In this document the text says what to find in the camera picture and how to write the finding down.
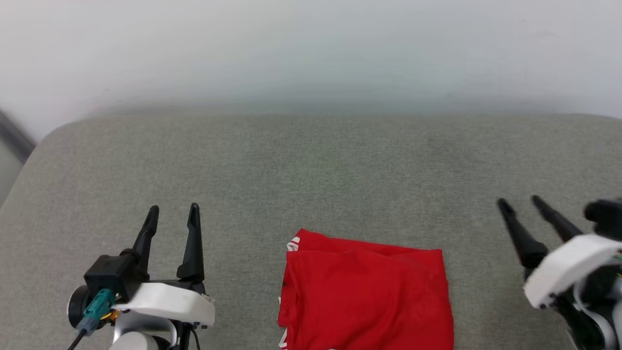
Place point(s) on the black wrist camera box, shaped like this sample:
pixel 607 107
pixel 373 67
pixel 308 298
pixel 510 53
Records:
pixel 114 272
pixel 605 216

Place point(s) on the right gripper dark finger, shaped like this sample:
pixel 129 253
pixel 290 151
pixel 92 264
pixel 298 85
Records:
pixel 525 243
pixel 559 224

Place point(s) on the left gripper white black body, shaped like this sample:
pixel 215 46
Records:
pixel 170 301

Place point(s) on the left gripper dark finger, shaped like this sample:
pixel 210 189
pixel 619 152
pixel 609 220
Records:
pixel 148 233
pixel 194 243

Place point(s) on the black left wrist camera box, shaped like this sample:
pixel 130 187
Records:
pixel 114 272

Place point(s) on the red and white jersey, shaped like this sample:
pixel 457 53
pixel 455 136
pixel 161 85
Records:
pixel 364 296

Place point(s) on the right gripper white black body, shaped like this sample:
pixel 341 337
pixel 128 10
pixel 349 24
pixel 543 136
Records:
pixel 568 267

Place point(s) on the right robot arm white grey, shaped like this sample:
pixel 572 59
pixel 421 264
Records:
pixel 593 321

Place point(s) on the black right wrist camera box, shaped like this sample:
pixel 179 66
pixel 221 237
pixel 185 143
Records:
pixel 605 216

